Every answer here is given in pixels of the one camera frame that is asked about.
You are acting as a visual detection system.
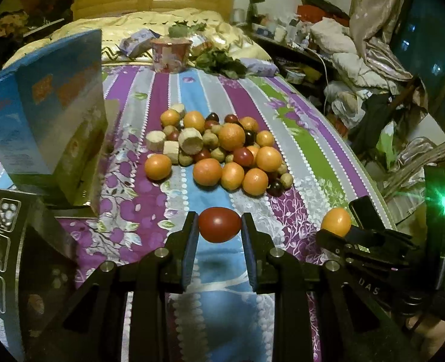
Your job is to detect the red plum tomato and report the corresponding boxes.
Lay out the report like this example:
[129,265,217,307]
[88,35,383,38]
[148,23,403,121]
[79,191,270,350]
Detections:
[198,207,243,243]

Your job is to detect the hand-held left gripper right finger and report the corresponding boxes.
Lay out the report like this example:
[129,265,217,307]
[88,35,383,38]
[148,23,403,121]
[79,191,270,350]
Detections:
[241,212,423,362]

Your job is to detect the pile of longans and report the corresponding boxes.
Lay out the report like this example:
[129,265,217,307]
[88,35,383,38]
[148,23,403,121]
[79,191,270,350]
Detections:
[162,122,294,189]

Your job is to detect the orange citrus fruit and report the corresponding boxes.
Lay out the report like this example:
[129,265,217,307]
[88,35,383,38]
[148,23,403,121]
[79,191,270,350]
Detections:
[320,207,352,237]

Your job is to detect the green plastic bag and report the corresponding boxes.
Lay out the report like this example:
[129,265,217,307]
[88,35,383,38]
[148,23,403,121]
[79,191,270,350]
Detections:
[375,126,402,170]

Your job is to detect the pale purple tissue packet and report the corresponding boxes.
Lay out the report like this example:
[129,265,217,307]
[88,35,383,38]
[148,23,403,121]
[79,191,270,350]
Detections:
[241,57,279,77]

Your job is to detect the black garment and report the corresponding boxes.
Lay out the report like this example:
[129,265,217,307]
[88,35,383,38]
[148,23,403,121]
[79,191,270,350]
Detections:
[349,90,408,151]

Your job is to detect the bunch of leafy greens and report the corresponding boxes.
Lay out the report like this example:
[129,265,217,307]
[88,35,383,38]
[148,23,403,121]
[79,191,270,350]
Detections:
[190,47,248,80]

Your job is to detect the black printed box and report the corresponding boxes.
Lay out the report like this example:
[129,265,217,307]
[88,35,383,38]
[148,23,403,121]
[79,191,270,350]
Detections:
[0,189,78,362]

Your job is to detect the silver foil snack packet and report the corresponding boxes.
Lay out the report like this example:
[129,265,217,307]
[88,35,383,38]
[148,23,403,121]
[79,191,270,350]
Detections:
[190,34,217,51]

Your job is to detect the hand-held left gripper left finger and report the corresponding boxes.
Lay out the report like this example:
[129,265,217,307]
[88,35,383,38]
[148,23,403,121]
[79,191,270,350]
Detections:
[27,211,200,362]

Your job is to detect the blue green printed carton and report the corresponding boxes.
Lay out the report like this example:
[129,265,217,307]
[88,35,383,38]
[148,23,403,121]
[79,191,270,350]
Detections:
[0,28,108,206]

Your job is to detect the yellow quilted blanket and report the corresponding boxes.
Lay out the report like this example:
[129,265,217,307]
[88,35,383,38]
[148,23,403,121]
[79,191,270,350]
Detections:
[4,8,273,71]

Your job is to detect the pile of oranges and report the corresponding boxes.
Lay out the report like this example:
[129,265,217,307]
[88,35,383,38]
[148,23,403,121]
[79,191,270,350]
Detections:
[144,109,283,197]

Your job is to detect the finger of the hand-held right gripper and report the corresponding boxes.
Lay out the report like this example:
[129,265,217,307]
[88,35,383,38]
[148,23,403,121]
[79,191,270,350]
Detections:
[316,226,362,257]
[349,195,381,231]

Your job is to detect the beige curtain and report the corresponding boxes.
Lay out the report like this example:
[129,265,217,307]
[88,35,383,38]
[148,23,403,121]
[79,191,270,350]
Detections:
[349,0,412,68]

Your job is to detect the dark bedside table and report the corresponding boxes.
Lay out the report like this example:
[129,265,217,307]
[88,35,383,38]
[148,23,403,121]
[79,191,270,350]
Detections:
[251,32,334,99]

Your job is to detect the white cable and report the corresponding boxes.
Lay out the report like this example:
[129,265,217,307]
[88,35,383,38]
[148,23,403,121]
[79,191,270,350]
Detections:
[315,53,330,112]

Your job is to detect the large peeled sugarcane chunk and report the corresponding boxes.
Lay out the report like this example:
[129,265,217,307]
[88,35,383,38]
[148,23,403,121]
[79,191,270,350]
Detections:
[178,128,204,154]

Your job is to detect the cluster of toiletry bottles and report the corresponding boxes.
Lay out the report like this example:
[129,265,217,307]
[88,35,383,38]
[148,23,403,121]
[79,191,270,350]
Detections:
[251,11,314,46]

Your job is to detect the beige striped cloth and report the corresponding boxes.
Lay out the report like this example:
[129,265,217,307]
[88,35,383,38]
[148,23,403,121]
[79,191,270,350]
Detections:
[381,132,445,200]

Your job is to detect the pile of pale clothes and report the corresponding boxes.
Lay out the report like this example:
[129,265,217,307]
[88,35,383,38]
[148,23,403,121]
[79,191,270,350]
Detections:
[309,17,419,95]

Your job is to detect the person's right hand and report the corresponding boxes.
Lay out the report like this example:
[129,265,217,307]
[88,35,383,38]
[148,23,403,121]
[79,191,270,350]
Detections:
[407,307,445,351]

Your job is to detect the printed paper noodle bowl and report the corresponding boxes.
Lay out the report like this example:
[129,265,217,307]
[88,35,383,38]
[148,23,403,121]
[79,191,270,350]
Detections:
[151,38,191,73]

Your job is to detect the white plastic bag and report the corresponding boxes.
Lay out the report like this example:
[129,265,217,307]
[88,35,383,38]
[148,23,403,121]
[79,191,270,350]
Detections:
[324,81,366,121]

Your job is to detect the pile of cherry tomatoes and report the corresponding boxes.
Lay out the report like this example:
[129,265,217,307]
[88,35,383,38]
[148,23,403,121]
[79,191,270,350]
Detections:
[166,112,285,197]

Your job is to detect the dark glass window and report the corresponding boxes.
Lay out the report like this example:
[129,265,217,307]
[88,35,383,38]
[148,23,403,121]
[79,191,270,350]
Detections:
[390,0,445,138]

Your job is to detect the pile of dark clothes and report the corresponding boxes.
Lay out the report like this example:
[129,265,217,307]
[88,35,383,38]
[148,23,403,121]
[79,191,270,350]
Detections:
[0,0,76,42]

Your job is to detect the red bag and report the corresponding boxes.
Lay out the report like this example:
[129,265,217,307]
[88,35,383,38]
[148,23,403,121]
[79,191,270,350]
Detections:
[297,5,349,21]

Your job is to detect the blue white snack packet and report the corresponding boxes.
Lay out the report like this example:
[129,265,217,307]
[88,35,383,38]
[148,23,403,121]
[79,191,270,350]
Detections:
[119,29,156,56]

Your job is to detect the small leafy green bunch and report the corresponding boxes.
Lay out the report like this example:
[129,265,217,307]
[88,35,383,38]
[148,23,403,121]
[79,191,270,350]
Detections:
[169,23,208,39]

